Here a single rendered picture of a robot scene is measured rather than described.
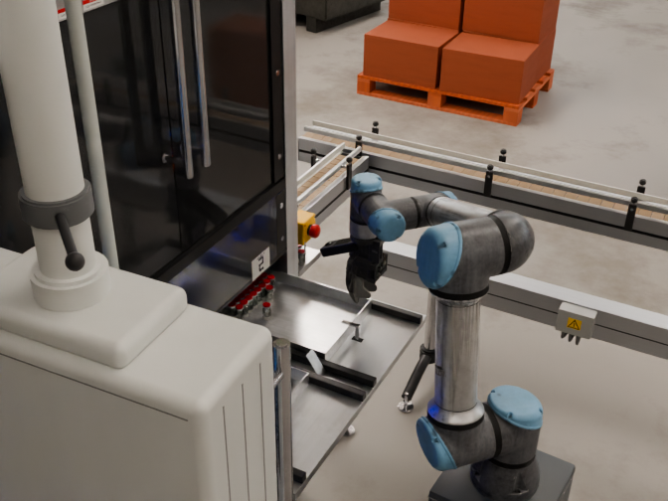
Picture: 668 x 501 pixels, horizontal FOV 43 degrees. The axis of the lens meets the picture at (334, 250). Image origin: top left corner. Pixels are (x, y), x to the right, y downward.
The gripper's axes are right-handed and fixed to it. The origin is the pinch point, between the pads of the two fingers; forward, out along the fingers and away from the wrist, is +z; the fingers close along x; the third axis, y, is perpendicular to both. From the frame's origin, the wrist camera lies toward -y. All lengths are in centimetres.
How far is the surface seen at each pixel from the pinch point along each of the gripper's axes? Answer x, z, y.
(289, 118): 8.5, -41.6, -23.7
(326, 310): -0.5, 6.6, -7.9
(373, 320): 1.7, 6.8, 4.9
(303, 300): 0.5, 6.6, -15.4
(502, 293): 84, 44, 18
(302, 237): 14.1, -4.1, -23.4
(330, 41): 436, 95, -236
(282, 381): -84, -47, 29
